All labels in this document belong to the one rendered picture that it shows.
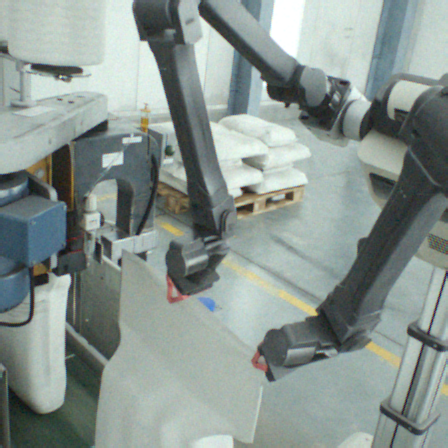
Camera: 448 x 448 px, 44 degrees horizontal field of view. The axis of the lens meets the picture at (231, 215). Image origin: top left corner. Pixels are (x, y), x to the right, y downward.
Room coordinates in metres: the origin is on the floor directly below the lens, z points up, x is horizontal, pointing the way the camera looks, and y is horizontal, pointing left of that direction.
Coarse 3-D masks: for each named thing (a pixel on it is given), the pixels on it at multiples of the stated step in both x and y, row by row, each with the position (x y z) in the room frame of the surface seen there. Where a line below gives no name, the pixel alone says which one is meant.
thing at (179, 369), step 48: (144, 288) 1.12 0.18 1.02; (144, 336) 1.11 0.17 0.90; (192, 336) 0.97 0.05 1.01; (144, 384) 1.01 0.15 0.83; (192, 384) 0.96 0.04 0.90; (240, 384) 0.87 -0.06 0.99; (96, 432) 1.11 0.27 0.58; (144, 432) 0.95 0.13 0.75; (192, 432) 0.90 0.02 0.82; (240, 432) 0.86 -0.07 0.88
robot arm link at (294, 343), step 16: (320, 320) 0.75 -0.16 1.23; (272, 336) 0.72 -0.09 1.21; (288, 336) 0.70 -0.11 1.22; (304, 336) 0.70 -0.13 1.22; (320, 336) 0.72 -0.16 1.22; (336, 336) 0.74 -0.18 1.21; (352, 336) 0.71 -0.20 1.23; (368, 336) 0.71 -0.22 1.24; (272, 352) 0.71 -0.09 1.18; (288, 352) 0.69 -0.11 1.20; (304, 352) 0.71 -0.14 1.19
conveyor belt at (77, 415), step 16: (80, 368) 1.59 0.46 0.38; (80, 384) 1.51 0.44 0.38; (96, 384) 1.52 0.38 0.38; (16, 400) 1.40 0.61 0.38; (64, 400) 1.43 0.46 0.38; (80, 400) 1.44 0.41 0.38; (96, 400) 1.45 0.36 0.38; (16, 416) 1.33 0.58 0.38; (32, 416) 1.34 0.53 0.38; (48, 416) 1.35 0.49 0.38; (64, 416) 1.36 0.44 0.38; (80, 416) 1.37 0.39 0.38; (96, 416) 1.37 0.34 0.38; (16, 432) 1.27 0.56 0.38; (32, 432) 1.27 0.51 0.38; (48, 432) 1.28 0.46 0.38; (64, 432) 1.29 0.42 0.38; (80, 432) 1.30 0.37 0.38
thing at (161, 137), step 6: (150, 126) 1.40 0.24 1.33; (156, 126) 1.41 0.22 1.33; (162, 126) 1.41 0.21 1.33; (150, 132) 1.38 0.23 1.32; (156, 132) 1.36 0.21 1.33; (162, 132) 1.35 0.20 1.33; (168, 132) 1.37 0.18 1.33; (174, 132) 1.37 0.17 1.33; (156, 138) 1.36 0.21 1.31; (162, 138) 1.35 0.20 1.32; (168, 138) 1.36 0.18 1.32; (174, 138) 1.37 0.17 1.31; (162, 144) 1.35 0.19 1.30; (168, 144) 1.36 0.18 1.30; (174, 144) 1.37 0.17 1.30; (162, 150) 1.35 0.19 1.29; (162, 156) 1.35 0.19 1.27; (168, 156) 1.36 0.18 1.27; (174, 156) 1.37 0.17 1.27; (162, 162) 1.35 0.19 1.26; (174, 162) 1.38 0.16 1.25
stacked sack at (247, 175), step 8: (184, 168) 4.01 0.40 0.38; (240, 168) 4.17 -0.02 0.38; (248, 168) 4.23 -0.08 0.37; (176, 176) 3.99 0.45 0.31; (184, 176) 3.95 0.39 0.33; (224, 176) 3.96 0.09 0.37; (232, 176) 3.99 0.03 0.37; (240, 176) 4.04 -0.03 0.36; (248, 176) 4.09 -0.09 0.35; (256, 176) 4.15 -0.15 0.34; (184, 184) 3.94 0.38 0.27; (232, 184) 3.96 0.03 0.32; (240, 184) 4.02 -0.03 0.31; (248, 184) 4.10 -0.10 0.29
